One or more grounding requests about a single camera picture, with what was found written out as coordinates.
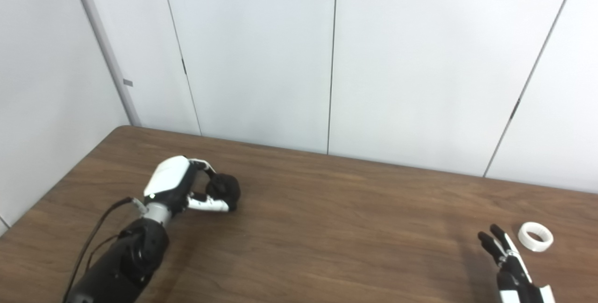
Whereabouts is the grey wall corner trim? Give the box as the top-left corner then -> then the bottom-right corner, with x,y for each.
68,0 -> 142,127

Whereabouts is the round black part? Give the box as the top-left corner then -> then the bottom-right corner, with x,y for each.
206,173 -> 242,212

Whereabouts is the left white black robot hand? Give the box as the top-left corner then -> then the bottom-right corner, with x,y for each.
143,155 -> 230,217

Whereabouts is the white ring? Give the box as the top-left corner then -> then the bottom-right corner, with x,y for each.
518,222 -> 554,252

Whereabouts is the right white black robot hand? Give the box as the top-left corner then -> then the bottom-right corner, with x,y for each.
477,224 -> 556,303

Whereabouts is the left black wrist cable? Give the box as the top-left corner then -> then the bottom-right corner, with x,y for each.
62,197 -> 149,303

